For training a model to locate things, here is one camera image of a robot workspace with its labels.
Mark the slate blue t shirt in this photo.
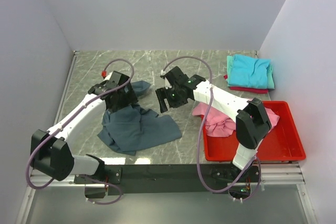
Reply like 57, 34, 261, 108
98, 80, 182, 156

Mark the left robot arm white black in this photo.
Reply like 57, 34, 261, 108
27, 71, 137, 181

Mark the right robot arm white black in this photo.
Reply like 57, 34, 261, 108
155, 67, 272, 170

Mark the pink t shirt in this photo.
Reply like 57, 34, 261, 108
192, 102, 280, 137

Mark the cyan folded t shirt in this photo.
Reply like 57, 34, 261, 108
227, 54, 271, 88

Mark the crimson folded t shirt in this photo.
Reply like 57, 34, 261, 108
224, 73, 274, 94

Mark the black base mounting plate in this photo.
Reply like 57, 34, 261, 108
74, 164, 261, 198

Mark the teal green folded t shirt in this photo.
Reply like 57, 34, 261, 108
226, 56, 276, 90

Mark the red plastic bin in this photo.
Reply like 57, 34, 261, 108
203, 101, 306, 162

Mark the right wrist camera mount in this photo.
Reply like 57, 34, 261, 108
160, 70, 172, 89

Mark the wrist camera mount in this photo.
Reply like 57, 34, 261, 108
101, 70, 112, 80
160, 70, 172, 89

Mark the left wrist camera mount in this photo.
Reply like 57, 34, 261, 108
101, 70, 112, 80

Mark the aluminium extrusion rail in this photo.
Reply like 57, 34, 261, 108
17, 163, 307, 223

